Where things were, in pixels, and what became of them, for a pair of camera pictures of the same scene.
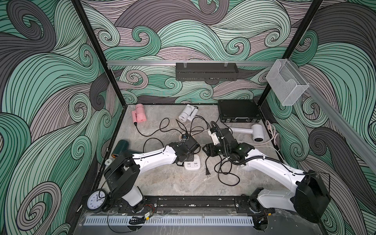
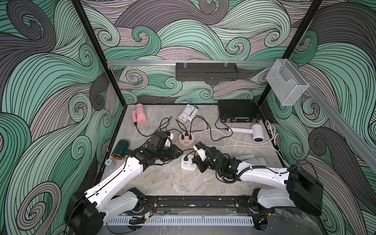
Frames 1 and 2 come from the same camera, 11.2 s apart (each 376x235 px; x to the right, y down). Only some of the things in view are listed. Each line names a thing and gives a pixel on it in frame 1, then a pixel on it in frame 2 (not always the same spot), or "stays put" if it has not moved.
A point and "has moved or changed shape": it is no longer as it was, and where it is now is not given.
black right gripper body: [217, 149] → [205, 164]
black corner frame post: [293, 45] stays put
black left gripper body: [189, 158] → [165, 153]
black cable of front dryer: [207, 172] has moved or changed shape
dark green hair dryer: [122, 145] stays put
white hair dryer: [257, 130] stays put
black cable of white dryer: [208, 123] stays put
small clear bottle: [107, 162] stays put
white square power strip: [194, 165] stays put
